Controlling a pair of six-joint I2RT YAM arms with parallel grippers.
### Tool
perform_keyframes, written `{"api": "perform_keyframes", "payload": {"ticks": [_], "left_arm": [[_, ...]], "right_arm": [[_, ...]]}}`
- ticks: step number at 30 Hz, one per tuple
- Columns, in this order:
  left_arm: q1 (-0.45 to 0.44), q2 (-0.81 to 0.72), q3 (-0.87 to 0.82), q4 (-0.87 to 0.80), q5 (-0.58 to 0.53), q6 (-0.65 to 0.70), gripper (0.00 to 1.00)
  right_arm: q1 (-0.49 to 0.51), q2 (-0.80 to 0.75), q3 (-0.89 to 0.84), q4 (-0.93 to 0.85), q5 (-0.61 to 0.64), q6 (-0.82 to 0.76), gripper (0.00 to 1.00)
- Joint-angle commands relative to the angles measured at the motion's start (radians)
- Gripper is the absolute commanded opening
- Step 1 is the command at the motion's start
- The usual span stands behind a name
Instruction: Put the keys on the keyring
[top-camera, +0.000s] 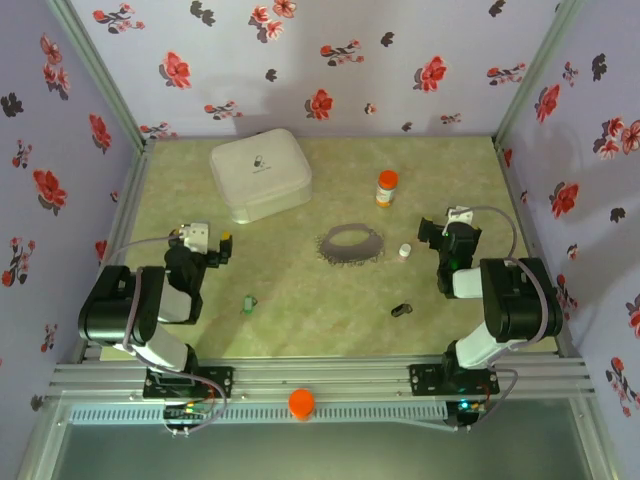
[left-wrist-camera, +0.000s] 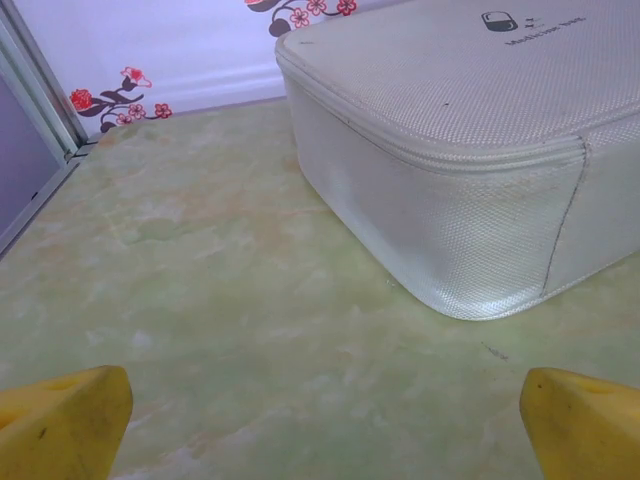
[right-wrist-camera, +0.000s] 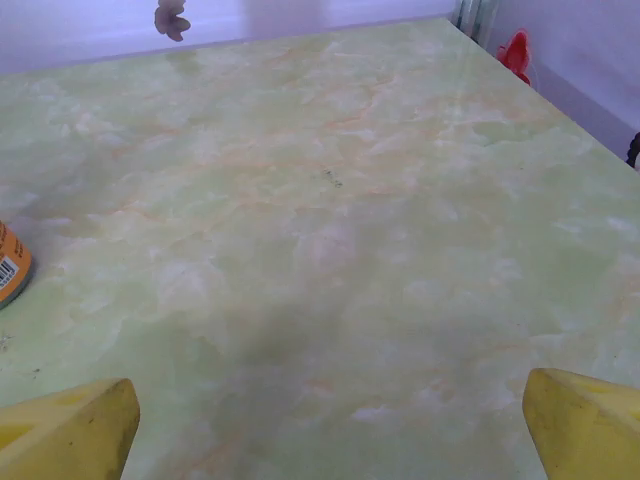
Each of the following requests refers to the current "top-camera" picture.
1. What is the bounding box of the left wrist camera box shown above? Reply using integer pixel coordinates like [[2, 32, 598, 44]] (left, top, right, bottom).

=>
[[180, 222, 211, 254]]

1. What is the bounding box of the left arm grey cable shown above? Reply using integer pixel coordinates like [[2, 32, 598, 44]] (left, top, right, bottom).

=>
[[102, 234, 229, 435]]

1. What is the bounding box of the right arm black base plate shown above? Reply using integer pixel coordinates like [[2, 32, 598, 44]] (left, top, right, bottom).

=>
[[408, 363, 500, 396]]

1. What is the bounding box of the orange round button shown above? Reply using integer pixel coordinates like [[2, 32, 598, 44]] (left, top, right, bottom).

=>
[[288, 388, 316, 422]]

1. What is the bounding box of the orange-capped pill bottle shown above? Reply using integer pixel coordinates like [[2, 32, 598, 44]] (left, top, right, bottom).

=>
[[374, 169, 400, 209]]

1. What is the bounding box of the grey slotted cable duct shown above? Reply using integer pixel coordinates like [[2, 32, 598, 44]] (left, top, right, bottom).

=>
[[67, 402, 449, 426]]

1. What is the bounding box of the small green circuit board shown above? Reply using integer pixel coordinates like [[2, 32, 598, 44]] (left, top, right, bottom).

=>
[[447, 397, 489, 432], [163, 402, 214, 436]]

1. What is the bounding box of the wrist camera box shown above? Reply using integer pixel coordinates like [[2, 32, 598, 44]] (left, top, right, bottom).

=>
[[446, 205, 474, 227], [180, 222, 211, 254]]

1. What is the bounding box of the aluminium corner post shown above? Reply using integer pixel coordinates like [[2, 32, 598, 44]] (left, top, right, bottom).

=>
[[43, 0, 157, 151], [493, 0, 587, 146]]

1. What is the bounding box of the aluminium front rail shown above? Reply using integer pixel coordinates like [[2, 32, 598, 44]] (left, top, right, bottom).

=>
[[49, 355, 596, 401]]

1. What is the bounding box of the aluminium side rail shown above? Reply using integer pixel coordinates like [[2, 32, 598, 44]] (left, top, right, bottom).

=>
[[82, 142, 156, 359], [492, 139, 576, 359]]

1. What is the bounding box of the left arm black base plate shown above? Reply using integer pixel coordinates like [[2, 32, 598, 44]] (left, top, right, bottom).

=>
[[143, 366, 235, 400]]

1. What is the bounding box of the grey metal panel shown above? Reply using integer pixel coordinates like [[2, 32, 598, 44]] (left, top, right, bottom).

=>
[[49, 424, 601, 480]]

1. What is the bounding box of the clear plastic bag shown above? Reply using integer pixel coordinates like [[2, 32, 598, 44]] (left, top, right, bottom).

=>
[[314, 223, 387, 269]]

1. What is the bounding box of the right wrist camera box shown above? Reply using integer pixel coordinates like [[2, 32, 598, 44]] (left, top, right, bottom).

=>
[[446, 205, 474, 227]]

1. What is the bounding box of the white medicine case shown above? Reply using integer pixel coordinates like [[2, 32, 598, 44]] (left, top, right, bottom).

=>
[[208, 128, 315, 225]]

